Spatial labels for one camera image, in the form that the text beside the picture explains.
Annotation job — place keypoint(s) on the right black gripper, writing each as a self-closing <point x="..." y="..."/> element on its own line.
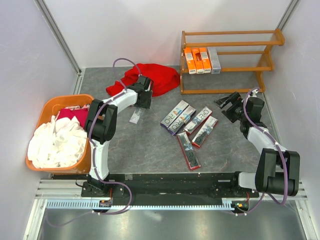
<point x="235" y="99"/>

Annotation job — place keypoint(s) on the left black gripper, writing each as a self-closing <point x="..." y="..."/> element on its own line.
<point x="146" y="105"/>

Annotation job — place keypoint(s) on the silver toothpaste box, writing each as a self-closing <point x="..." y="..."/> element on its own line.
<point x="214" y="60"/>
<point x="136" y="115"/>

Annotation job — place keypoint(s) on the orange toothpaste box top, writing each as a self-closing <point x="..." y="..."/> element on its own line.
<point x="206" y="62"/>

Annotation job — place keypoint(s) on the orange toothpaste box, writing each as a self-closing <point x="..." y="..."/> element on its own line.
<point x="190" y="61"/>
<point x="206" y="62"/>

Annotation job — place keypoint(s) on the orange toothpaste box windowed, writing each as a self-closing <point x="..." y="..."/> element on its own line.
<point x="197" y="60"/>

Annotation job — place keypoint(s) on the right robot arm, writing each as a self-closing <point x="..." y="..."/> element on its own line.
<point x="278" y="169"/>

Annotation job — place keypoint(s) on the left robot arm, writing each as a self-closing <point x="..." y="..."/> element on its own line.
<point x="100" y="126"/>

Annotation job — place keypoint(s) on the wooden two-tier shelf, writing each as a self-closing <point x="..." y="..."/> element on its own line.
<point x="237" y="51"/>

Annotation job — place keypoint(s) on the red R&O box upper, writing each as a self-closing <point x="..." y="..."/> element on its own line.
<point x="197" y="120"/>

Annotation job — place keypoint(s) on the red r&o box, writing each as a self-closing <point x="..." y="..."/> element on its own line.
<point x="204" y="132"/>
<point x="197" y="120"/>
<point x="188" y="151"/>

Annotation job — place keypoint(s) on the purple R&O box upper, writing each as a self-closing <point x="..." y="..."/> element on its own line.
<point x="174" y="114"/>

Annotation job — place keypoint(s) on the purple r&o box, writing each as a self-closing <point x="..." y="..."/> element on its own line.
<point x="174" y="114"/>
<point x="181" y="120"/>

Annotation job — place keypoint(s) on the red cloth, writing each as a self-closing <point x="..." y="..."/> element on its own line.
<point x="164" y="78"/>

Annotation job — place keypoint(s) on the purple R&O box lower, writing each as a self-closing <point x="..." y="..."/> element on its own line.
<point x="181" y="120"/>

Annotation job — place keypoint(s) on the red R&O box right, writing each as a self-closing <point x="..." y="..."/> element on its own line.
<point x="204" y="132"/>

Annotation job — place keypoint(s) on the magenta cloth in basket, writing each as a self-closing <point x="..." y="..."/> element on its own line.
<point x="80" y="114"/>

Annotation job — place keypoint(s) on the red R&O box bottom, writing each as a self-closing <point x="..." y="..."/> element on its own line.
<point x="188" y="151"/>

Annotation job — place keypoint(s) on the white cloth in basket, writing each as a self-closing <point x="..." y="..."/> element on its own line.
<point x="59" y="143"/>

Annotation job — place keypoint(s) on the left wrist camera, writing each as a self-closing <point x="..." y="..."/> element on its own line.
<point x="150" y="84"/>

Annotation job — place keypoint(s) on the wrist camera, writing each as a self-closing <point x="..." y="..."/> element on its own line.
<point x="254" y="92"/>
<point x="150" y="84"/>

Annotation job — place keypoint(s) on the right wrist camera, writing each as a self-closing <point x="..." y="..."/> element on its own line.
<point x="254" y="92"/>

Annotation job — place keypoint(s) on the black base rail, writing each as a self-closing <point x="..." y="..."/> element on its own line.
<point x="179" y="188"/>

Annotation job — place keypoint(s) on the grey cable duct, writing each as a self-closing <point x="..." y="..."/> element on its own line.
<point x="100" y="205"/>

